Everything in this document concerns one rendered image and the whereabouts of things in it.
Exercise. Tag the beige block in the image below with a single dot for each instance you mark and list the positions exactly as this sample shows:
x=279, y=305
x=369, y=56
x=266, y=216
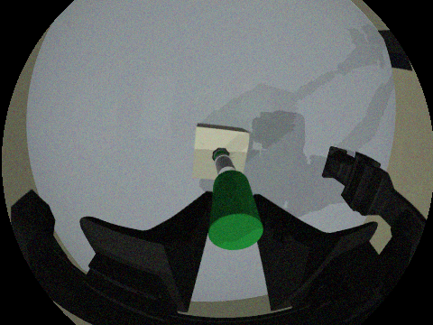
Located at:
x=209, y=138

